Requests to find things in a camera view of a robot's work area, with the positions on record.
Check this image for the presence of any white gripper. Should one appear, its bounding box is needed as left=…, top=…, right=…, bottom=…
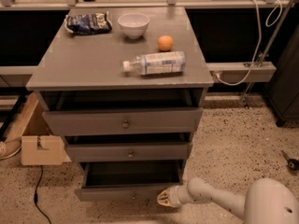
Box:
left=157, top=186, right=191, bottom=207

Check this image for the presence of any metal diagonal rod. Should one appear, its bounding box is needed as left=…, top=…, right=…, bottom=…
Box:
left=240, top=0, right=299, bottom=109

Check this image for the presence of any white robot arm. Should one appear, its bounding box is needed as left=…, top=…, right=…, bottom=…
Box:
left=157, top=177, right=299, bottom=224

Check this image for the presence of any grey top drawer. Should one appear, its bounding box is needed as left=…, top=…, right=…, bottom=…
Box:
left=43, top=89, right=202, bottom=136

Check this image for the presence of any black caster wheel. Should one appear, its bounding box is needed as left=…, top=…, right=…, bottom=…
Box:
left=281, top=151, right=299, bottom=171

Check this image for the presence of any clear plastic water bottle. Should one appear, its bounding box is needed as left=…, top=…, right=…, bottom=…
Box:
left=122, top=51, right=186, bottom=76

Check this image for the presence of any grey drawer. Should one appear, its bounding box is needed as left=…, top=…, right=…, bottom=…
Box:
left=65, top=133, right=192, bottom=162
left=43, top=89, right=202, bottom=136
left=75, top=160, right=184, bottom=202

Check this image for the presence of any white ceramic bowl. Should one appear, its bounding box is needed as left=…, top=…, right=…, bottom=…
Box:
left=118, top=13, right=150, bottom=39

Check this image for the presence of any grey drawer cabinet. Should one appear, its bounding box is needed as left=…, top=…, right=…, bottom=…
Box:
left=25, top=6, right=215, bottom=173

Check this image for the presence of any dark grey side cabinet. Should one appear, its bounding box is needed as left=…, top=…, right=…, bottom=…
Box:
left=263, top=25, right=299, bottom=127

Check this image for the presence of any orange fruit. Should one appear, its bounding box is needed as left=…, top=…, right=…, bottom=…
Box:
left=157, top=35, right=174, bottom=51

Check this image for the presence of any wooden box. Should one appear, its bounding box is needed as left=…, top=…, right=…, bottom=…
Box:
left=1, top=93, right=70, bottom=165

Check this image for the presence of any grey bottom drawer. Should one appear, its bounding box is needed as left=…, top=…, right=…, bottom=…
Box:
left=75, top=160, right=184, bottom=202

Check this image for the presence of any white hanging cable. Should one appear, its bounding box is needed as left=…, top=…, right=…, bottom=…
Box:
left=213, top=0, right=284, bottom=87

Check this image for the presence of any black floor cable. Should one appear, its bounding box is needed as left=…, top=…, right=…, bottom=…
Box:
left=33, top=165, right=52, bottom=224

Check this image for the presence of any blue chip bag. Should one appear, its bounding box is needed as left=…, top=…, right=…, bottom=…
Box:
left=64, top=12, right=112, bottom=35

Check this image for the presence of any grey middle drawer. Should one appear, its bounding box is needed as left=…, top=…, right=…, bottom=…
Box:
left=65, top=133, right=192, bottom=162

